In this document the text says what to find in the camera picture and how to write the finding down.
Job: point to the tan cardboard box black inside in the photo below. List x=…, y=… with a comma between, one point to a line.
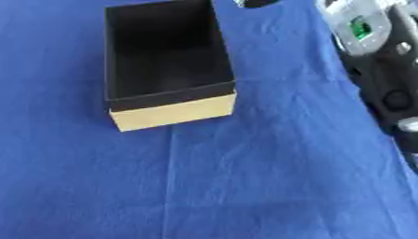
x=163, y=62

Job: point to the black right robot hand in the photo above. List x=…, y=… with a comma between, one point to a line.
x=256, y=2

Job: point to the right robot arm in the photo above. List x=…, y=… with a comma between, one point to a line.
x=381, y=62

